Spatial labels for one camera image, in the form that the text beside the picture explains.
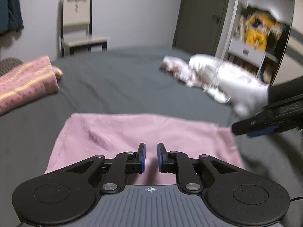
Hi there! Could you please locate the mauve pink ribbed garment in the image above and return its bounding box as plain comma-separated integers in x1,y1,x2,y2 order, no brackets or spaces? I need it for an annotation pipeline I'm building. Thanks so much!
46,113,244,185

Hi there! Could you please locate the white pink crumpled clothes pile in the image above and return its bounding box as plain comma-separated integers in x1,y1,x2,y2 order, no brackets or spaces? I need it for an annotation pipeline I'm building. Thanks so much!
160,54,236,103

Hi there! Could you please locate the right foot white sock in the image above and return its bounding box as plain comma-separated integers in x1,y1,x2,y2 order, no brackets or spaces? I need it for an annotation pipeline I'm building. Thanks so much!
189,54,269,119

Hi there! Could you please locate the dark grey bed sheet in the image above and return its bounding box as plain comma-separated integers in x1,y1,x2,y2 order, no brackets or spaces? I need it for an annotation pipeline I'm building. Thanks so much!
0,44,303,218

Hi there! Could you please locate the white storage shelf unit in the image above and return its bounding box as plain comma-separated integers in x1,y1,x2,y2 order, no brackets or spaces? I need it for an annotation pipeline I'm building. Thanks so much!
215,0,302,85

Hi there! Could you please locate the dark grey door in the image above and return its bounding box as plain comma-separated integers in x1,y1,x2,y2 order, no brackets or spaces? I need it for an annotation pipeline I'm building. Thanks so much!
173,0,229,55

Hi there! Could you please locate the pink yellow striped knit sweater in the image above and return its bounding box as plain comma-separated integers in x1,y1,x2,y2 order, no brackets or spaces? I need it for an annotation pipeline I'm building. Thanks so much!
1,56,63,115

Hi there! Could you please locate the white black wooden chair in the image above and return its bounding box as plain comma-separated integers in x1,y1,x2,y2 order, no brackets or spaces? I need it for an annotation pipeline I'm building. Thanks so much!
59,0,108,57

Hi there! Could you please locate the dark teal hanging jacket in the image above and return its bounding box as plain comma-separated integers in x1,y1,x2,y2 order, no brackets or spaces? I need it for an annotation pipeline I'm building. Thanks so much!
1,0,24,35

